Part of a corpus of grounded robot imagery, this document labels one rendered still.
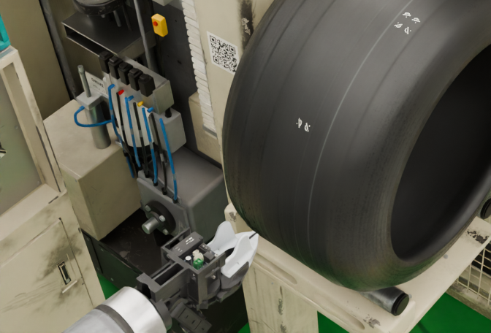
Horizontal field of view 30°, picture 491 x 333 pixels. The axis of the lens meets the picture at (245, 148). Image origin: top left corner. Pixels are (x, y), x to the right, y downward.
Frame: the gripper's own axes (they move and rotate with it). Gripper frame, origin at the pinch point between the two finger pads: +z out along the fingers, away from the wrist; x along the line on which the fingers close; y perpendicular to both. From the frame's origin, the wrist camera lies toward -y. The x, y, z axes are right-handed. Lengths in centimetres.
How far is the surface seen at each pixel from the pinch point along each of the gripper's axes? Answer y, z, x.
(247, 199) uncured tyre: -3.2, 8.6, 8.6
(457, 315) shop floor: -111, 97, 8
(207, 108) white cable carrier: -16, 32, 41
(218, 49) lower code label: 3.5, 28.2, 34.1
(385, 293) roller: -26.9, 25.9, -8.3
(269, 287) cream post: -63, 37, 28
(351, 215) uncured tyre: 3.8, 11.1, -9.5
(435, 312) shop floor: -111, 94, 14
